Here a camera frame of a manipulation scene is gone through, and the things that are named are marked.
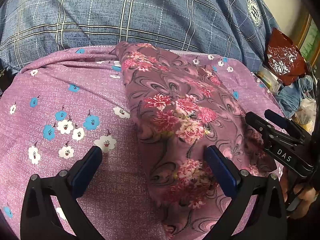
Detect person's right hand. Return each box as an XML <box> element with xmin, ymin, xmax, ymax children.
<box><xmin>279</xmin><ymin>167</ymin><xmax>319</xmax><ymax>219</ymax></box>

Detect translucent plastic bag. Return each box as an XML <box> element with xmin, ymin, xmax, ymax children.
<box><xmin>293</xmin><ymin>98</ymin><xmax>317</xmax><ymax>134</ymax></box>

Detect blue denim clothes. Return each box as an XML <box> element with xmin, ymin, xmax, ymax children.
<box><xmin>274</xmin><ymin>75</ymin><xmax>313</xmax><ymax>119</ymax></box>

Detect purple floral bed sheet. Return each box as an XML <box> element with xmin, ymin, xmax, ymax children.
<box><xmin>0</xmin><ymin>44</ymin><xmax>286</xmax><ymax>240</ymax></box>

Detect blue plaid quilt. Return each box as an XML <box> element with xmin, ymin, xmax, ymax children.
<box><xmin>1</xmin><ymin>0</ymin><xmax>278</xmax><ymax>73</ymax></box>

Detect red shiny plastic bag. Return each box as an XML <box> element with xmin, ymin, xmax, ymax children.
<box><xmin>266</xmin><ymin>28</ymin><xmax>308</xmax><ymax>86</ymax></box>

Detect wooden door frame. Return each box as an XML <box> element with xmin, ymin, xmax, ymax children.
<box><xmin>291</xmin><ymin>12</ymin><xmax>319</xmax><ymax>67</ymax></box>

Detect maroon floral small garment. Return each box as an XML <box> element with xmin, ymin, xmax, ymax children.
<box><xmin>114</xmin><ymin>42</ymin><xmax>279</xmax><ymax>239</ymax></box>

